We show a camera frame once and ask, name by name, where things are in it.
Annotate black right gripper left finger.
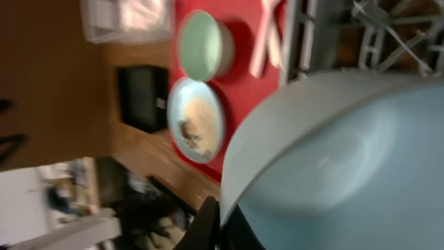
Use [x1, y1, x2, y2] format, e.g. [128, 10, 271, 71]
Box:
[173, 197, 219, 250]

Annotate black plastic bin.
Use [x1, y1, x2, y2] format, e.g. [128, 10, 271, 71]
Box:
[117, 65, 169, 133]

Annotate white plastic spoon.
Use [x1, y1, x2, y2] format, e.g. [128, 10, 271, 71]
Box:
[267, 19, 282, 69]

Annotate green bowl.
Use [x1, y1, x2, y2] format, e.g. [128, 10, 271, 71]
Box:
[177, 10, 235, 82]

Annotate white plastic fork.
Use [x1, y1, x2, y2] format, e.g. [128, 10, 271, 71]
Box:
[249, 0, 280, 78]

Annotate light blue plate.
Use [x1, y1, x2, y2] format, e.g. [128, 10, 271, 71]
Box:
[167, 77, 226, 164]

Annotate food scraps on plate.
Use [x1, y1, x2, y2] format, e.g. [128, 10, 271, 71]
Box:
[179, 120, 214, 160]

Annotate clear plastic bin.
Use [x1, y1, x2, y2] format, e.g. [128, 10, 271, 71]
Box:
[80, 0, 174, 44]

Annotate grey dishwasher rack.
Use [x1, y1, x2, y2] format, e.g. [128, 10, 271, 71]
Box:
[279, 0, 443, 88]

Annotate light blue bowl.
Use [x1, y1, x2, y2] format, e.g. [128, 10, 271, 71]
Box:
[220, 72, 443, 249]

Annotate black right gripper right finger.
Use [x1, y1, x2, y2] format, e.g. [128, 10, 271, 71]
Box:
[225, 206, 265, 250]

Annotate red serving tray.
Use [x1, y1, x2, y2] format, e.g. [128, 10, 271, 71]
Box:
[168, 0, 289, 183]

